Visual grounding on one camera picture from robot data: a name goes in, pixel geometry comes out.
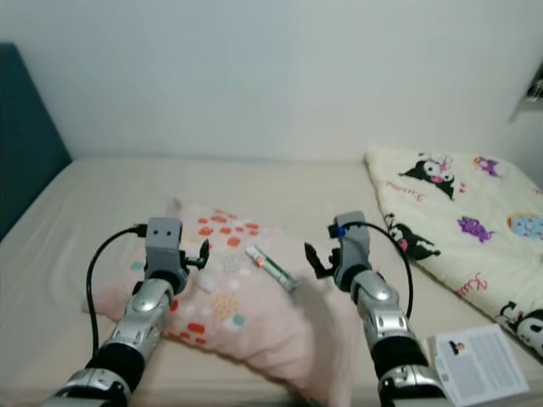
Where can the pink patterned pillow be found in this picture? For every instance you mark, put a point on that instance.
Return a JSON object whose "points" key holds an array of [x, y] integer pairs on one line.
{"points": [[254, 339]]}

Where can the cream cartoon print blanket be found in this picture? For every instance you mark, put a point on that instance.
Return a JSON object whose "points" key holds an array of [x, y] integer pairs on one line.
{"points": [[475, 254]]}

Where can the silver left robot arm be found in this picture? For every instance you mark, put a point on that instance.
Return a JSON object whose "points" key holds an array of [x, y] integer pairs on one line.
{"points": [[148, 318]]}

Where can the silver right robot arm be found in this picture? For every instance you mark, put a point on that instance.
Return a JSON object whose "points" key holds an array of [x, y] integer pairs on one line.
{"points": [[386, 322]]}

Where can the green and white pen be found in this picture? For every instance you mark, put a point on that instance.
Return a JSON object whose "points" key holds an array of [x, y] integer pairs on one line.
{"points": [[271, 267]]}

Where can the beige bed mattress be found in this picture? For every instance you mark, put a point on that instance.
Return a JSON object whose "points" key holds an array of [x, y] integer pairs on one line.
{"points": [[102, 220]]}

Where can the white printed book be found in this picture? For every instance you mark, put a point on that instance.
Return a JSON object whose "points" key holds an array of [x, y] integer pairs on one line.
{"points": [[479, 365]]}

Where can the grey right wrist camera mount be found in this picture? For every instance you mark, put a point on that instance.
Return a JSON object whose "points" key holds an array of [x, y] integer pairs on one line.
{"points": [[352, 246]]}

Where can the black wall shelf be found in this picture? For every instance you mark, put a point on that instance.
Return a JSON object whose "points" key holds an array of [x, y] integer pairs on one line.
{"points": [[536, 85]]}

